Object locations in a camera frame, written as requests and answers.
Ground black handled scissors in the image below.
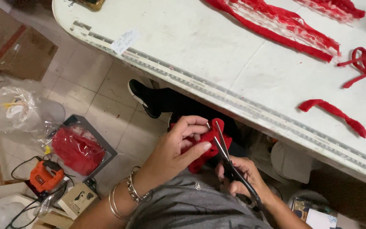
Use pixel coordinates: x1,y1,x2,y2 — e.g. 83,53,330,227
206,120,263,212

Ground short red fringed fabric band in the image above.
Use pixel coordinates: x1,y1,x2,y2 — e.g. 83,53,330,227
294,0,366,23

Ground orange jigsaw power tool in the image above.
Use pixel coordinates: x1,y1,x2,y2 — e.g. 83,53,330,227
29,159,66,193

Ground curved red fabric strip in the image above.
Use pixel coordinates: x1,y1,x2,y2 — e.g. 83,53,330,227
298,99,366,139

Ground stack of notebooks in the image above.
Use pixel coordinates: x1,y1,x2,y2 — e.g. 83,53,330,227
290,197,366,229

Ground black power cable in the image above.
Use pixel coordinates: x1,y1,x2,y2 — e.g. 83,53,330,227
5,156,75,229

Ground grey shirt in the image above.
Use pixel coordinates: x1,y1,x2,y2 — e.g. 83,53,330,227
126,168,274,229

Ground clear plastic bag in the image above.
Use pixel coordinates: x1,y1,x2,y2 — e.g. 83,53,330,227
0,85,67,135

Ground white plastic stool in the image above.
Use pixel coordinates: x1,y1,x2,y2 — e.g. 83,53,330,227
270,141,314,185

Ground grey measuring tape strip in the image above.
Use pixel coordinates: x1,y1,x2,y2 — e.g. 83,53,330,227
71,20,366,179

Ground person's left hand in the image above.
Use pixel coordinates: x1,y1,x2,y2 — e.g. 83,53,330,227
139,115,213,192

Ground black shoe with white sole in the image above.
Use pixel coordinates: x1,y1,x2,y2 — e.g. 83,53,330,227
128,79,162,119

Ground tangled red fabric strip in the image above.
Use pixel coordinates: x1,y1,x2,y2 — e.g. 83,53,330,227
337,47,366,89

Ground silver beaded bracelet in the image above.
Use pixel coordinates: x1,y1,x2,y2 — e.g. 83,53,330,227
127,166,154,204

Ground long red fringed fabric band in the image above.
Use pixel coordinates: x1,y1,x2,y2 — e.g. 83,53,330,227
204,0,341,63

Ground black trouser leg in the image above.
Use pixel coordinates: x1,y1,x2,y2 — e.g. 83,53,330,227
145,87,248,158

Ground brown cardboard box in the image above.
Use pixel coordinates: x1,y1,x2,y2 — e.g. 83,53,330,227
0,0,58,82

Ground thin silver bangles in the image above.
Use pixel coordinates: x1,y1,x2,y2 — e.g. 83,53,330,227
108,184,129,221

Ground beige printed carton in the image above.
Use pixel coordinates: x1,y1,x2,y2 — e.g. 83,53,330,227
57,183,100,221

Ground plastic bag of red fabric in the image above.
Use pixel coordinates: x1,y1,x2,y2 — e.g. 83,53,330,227
50,123,108,177

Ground person's right hand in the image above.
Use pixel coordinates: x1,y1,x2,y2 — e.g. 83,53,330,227
215,156,273,207

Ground white handwritten paper note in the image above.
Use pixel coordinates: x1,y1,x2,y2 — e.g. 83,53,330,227
111,29,140,55

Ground gold shiny object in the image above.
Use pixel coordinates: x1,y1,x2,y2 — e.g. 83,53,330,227
75,0,106,12

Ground small red knit fabric piece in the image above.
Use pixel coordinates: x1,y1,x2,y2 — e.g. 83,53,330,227
170,118,233,174

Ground white plastic container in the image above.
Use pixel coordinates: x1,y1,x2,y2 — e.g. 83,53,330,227
0,194,37,229

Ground grey metal frame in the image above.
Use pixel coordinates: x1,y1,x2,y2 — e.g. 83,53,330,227
63,114,119,182

